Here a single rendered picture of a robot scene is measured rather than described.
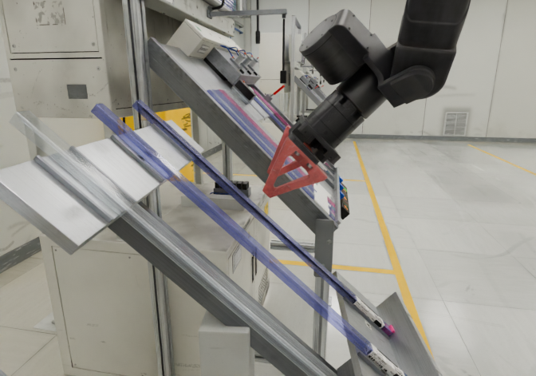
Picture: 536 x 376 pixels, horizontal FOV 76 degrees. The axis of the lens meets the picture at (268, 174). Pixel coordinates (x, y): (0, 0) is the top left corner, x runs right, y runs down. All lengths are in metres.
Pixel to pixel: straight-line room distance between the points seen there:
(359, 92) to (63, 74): 0.90
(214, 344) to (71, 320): 1.06
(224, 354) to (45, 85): 0.96
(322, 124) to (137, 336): 1.08
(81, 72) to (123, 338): 0.87
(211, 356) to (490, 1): 7.95
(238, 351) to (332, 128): 0.29
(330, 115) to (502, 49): 7.74
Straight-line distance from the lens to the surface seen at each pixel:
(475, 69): 7.98
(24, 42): 1.25
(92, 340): 1.48
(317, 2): 7.71
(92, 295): 1.36
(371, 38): 0.45
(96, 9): 1.11
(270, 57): 4.52
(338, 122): 0.44
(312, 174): 0.41
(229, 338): 0.44
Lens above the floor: 1.09
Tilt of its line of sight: 15 degrees down
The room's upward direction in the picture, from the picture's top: straight up
